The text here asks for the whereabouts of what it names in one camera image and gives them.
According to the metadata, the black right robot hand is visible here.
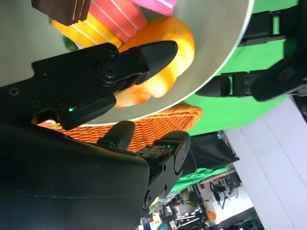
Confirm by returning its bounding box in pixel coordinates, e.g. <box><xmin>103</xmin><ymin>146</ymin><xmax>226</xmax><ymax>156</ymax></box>
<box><xmin>0</xmin><ymin>40</ymin><xmax>191</xmax><ymax>230</ymax></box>

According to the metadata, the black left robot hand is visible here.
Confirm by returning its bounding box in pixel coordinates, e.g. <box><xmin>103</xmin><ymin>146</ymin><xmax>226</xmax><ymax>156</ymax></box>
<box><xmin>195</xmin><ymin>0</ymin><xmax>307</xmax><ymax>104</ymax></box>

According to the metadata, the pale green bowl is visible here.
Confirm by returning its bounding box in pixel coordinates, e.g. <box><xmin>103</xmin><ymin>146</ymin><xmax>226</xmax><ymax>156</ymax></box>
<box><xmin>0</xmin><ymin>0</ymin><xmax>255</xmax><ymax>127</ymax></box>

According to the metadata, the orange striped bread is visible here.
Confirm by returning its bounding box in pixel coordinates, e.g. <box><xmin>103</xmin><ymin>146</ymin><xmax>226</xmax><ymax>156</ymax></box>
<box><xmin>115</xmin><ymin>17</ymin><xmax>195</xmax><ymax>108</ymax></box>

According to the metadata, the yellow cake slice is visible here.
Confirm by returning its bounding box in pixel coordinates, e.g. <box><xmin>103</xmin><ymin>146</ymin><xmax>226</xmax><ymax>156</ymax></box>
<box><xmin>49</xmin><ymin>13</ymin><xmax>124</xmax><ymax>51</ymax></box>

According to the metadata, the pink cake slice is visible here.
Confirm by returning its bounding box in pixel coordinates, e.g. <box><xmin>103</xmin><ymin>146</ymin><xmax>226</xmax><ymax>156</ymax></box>
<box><xmin>130</xmin><ymin>0</ymin><xmax>178</xmax><ymax>17</ymax></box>

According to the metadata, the chocolate cake slice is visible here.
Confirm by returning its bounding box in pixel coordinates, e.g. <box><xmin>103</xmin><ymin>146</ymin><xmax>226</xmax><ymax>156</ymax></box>
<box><xmin>31</xmin><ymin>0</ymin><xmax>92</xmax><ymax>26</ymax></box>

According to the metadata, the coral cake slice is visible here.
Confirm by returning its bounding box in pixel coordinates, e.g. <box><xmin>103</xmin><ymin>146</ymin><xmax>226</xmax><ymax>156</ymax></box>
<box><xmin>88</xmin><ymin>0</ymin><xmax>148</xmax><ymax>43</ymax></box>

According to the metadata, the orange wicker basket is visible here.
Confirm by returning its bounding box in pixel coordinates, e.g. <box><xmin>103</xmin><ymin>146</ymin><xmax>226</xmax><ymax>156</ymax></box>
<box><xmin>31</xmin><ymin>100</ymin><xmax>203</xmax><ymax>154</ymax></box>

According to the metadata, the green tablecloth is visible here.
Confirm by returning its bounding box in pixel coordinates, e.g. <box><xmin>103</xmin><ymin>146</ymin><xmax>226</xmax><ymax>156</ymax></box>
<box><xmin>172</xmin><ymin>0</ymin><xmax>299</xmax><ymax>192</ymax></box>

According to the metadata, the black backdrop curtain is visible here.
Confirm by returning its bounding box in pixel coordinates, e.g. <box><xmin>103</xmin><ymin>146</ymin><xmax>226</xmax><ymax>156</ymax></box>
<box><xmin>187</xmin><ymin>130</ymin><xmax>240</xmax><ymax>178</ymax></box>

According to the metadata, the black tripod equipment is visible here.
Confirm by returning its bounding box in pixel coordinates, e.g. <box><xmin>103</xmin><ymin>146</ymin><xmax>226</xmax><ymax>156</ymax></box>
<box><xmin>208</xmin><ymin>177</ymin><xmax>240</xmax><ymax>210</ymax></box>

